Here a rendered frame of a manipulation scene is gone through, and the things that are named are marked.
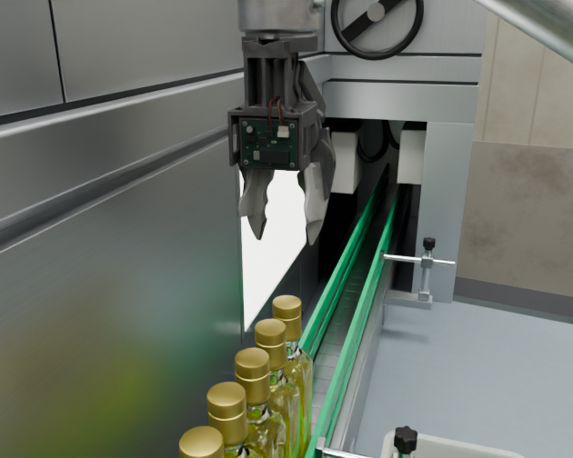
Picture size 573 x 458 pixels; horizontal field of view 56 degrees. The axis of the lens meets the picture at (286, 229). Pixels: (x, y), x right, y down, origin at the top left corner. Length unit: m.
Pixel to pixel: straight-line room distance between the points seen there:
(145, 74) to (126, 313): 0.25
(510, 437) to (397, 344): 0.34
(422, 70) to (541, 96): 1.63
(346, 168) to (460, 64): 0.43
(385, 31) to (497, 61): 1.62
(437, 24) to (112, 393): 1.09
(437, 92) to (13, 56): 1.08
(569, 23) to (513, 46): 2.39
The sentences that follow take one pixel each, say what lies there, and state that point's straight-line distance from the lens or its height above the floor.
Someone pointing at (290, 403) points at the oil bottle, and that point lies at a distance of 0.61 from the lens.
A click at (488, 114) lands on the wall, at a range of 2.97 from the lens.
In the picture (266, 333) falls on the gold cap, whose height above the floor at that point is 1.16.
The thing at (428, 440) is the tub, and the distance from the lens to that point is 0.95.
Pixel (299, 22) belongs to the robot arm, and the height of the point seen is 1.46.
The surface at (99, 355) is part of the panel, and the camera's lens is 0.52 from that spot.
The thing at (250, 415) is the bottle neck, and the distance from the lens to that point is 0.56.
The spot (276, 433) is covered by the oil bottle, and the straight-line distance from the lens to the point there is 0.57.
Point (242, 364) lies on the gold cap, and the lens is 0.52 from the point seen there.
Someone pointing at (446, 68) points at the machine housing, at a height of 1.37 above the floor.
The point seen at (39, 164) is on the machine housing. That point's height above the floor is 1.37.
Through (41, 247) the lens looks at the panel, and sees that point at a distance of 0.43.
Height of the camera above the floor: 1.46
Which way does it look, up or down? 21 degrees down
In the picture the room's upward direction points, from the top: straight up
